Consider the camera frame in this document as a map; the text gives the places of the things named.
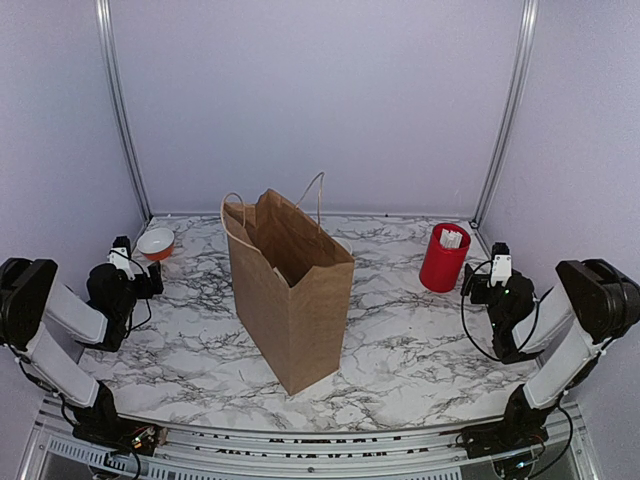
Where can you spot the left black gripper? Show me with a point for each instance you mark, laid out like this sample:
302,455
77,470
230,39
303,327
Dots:
146,290

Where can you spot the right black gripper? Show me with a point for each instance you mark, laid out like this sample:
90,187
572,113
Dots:
478,281

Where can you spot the brown paper bag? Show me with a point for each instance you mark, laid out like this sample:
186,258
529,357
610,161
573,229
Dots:
299,330

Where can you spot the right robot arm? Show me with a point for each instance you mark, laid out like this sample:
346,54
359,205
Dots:
570,327

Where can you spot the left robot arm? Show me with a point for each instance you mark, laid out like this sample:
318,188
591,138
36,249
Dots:
34,299

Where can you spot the orange white bowl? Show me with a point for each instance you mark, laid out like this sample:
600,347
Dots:
156,244

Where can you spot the red cylindrical container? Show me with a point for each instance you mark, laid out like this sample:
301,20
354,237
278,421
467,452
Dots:
441,267

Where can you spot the sugar packets in container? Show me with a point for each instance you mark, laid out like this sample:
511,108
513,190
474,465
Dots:
451,239

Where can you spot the stack of paper cups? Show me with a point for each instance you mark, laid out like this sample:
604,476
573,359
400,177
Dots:
345,244

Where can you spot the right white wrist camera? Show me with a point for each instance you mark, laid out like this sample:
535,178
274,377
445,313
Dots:
501,264

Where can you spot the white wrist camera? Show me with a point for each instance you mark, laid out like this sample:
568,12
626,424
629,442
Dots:
501,264
120,256

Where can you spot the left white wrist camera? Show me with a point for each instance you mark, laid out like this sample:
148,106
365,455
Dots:
120,256

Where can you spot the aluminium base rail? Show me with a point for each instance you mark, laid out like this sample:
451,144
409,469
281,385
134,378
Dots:
563,451

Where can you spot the left aluminium frame post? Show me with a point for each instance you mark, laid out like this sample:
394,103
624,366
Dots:
110,58

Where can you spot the aluminium frame post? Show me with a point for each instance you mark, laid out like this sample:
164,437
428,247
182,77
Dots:
521,64
110,58

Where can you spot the right aluminium frame post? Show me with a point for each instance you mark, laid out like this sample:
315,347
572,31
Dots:
521,64

